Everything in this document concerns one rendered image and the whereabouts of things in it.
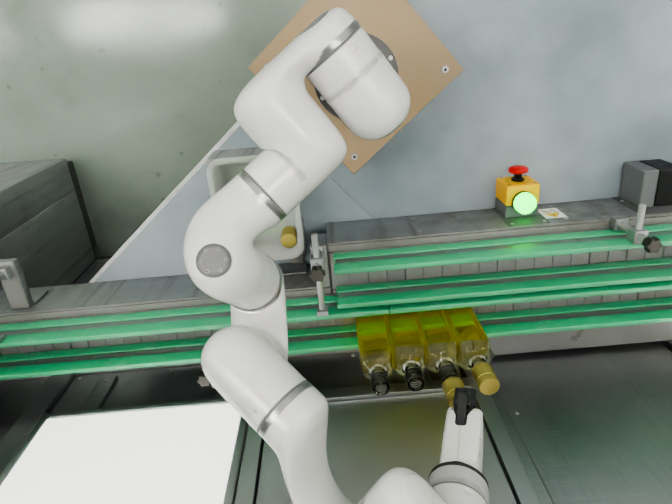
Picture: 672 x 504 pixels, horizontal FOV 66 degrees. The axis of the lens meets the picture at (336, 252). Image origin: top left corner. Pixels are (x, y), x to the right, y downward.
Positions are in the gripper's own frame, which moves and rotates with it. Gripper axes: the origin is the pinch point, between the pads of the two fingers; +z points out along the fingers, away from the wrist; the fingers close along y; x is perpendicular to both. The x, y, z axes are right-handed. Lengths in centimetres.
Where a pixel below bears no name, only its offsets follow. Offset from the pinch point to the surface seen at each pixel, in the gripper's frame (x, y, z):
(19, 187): 124, 27, 44
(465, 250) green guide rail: 1.5, 14.4, 29.3
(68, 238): 130, 5, 60
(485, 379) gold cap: -2.8, 1.4, 6.0
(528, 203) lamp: -10.3, 20.5, 39.8
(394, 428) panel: 13.2, -12.1, 7.8
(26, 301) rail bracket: 90, 11, 7
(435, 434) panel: 5.8, -12.3, 7.6
